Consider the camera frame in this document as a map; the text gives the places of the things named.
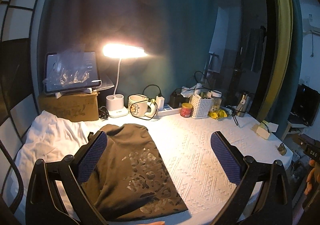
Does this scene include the dark brown t-shirt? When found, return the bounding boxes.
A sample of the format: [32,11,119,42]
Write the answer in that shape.
[81,124,188,222]

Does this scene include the right hand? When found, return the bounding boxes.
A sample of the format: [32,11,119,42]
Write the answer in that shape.
[304,159,319,195]

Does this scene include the small green figurine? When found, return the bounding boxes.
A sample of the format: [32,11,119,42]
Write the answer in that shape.
[277,143,287,156]

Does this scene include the tissue pack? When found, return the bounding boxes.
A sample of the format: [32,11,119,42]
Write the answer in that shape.
[251,120,279,140]

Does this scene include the white cloth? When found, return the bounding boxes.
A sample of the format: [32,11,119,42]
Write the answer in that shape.
[15,111,89,224]

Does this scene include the yellow curtain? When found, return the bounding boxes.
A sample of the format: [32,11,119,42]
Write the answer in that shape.
[257,0,293,121]

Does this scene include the steel thermos flask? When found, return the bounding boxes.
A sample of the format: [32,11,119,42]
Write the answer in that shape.
[236,92,253,117]

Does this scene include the yellow snack packet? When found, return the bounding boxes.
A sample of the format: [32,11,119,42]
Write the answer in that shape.
[208,109,228,120]

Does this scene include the cardboard box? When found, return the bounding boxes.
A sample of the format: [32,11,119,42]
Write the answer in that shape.
[38,92,99,122]

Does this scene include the clear snack jar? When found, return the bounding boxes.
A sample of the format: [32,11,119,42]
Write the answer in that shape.
[210,90,222,112]

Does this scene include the white knitted table cover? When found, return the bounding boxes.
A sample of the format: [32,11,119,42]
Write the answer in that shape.
[82,114,293,224]

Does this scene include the white perforated basket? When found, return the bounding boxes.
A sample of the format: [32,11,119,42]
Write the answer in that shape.
[189,95,213,119]

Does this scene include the white desk lamp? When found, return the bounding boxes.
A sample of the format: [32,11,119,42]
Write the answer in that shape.
[103,43,147,118]

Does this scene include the red tin can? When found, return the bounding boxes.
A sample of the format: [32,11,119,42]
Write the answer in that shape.
[180,102,193,118]

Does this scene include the tablet on stand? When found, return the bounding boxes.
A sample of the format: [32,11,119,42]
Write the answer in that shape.
[43,50,103,99]

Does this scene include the white cartoon mug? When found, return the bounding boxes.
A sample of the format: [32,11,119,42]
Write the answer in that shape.
[127,94,157,119]

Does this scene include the plastic bag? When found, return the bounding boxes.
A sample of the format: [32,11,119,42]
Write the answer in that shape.
[43,49,116,91]

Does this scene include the white power strip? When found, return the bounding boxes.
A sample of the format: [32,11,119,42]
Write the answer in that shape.
[157,105,182,117]

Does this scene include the black power adapter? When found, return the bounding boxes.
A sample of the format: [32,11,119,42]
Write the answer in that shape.
[169,91,189,108]

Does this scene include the white charger plug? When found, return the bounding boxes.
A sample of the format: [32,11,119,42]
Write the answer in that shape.
[156,96,165,111]

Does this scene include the teal curtain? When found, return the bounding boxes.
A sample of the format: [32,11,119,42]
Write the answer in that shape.
[37,0,217,98]

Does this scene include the black cable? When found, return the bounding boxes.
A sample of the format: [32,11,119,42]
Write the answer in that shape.
[129,84,163,121]

